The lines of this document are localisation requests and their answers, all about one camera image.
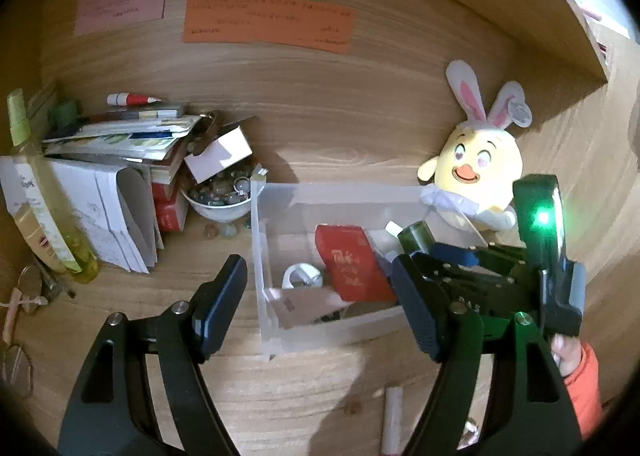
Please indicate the small white cardboard box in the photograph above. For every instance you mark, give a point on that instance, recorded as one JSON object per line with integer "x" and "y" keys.
{"x": 220, "y": 156}

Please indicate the beige cosmetic tube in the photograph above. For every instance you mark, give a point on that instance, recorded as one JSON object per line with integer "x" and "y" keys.
{"x": 40, "y": 241}

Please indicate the stack of books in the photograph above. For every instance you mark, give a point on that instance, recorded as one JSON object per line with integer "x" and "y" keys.
{"x": 125, "y": 136}

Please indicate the pale pink paper packet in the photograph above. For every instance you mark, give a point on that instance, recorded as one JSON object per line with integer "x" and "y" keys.
{"x": 305, "y": 306}

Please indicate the white folded papers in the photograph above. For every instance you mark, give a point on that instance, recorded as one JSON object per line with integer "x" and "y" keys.
{"x": 115, "y": 216}

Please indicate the round compact mirror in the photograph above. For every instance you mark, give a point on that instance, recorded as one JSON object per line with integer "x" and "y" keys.
{"x": 35, "y": 283}

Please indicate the red packet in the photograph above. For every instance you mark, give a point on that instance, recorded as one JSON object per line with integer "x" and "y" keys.
{"x": 352, "y": 261}

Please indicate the yellow chick plush toy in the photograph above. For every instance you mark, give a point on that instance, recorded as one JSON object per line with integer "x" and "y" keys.
{"x": 480, "y": 166}

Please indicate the white cylindrical stick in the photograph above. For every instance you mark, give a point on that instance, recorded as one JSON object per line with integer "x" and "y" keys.
{"x": 391, "y": 421}

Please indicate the small green container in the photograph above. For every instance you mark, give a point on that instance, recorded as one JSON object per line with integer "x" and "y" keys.
{"x": 67, "y": 112}

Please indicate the red and white marker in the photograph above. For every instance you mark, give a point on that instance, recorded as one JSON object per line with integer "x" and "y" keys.
{"x": 132, "y": 99}

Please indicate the pile of glass marbles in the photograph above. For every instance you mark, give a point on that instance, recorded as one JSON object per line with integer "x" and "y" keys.
{"x": 220, "y": 188}

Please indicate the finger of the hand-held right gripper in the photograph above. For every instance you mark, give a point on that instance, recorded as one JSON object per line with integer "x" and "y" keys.
{"x": 452, "y": 253}

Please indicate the person's right hand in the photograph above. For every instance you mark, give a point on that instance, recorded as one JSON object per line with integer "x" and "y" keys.
{"x": 565, "y": 353}

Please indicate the person's right forearm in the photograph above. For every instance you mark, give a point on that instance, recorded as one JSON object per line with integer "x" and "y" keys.
{"x": 585, "y": 391}

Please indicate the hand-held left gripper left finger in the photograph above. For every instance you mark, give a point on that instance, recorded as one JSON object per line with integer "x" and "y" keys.
{"x": 220, "y": 306}

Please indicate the dark green bottle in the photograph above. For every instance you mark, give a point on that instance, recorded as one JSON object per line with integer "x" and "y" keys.
{"x": 417, "y": 236}

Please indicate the white squeeze tube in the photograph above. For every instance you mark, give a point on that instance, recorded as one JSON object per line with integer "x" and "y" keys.
{"x": 387, "y": 238}

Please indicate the clear plastic box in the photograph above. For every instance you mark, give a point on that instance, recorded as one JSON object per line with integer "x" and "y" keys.
{"x": 300, "y": 208}

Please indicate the orange paper note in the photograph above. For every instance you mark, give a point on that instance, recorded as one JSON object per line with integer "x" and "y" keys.
{"x": 265, "y": 24}

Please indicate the red book box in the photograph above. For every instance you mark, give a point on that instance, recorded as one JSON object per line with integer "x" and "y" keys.
{"x": 170, "y": 213}

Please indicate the yellow spray bottle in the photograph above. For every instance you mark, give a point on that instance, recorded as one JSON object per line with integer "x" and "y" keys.
{"x": 50, "y": 216}

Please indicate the white tape roll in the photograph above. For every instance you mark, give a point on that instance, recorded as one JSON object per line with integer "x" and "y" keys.
{"x": 300, "y": 276}

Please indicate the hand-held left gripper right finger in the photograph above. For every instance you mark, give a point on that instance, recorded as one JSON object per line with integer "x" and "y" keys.
{"x": 420, "y": 311}

